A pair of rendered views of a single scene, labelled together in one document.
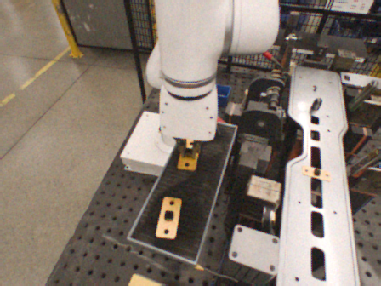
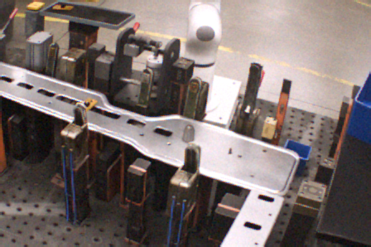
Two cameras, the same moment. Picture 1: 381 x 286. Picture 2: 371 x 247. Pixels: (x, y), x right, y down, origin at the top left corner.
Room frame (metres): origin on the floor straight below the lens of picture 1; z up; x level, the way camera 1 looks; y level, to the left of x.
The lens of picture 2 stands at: (0.70, -1.82, 1.91)
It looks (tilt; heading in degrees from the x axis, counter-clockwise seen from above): 33 degrees down; 89
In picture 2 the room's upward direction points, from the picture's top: 7 degrees clockwise
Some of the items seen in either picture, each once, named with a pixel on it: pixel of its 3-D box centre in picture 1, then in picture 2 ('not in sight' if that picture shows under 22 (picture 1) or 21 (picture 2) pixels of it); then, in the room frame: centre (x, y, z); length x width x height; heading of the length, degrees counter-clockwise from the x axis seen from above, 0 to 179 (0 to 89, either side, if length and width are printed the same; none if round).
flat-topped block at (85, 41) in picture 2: not in sight; (81, 66); (0.31, -0.01, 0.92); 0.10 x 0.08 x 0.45; 161
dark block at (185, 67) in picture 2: not in sight; (176, 118); (0.70, -0.27, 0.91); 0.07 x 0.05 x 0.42; 71
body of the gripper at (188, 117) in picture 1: (189, 106); not in sight; (0.32, 0.00, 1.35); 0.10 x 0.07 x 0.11; 80
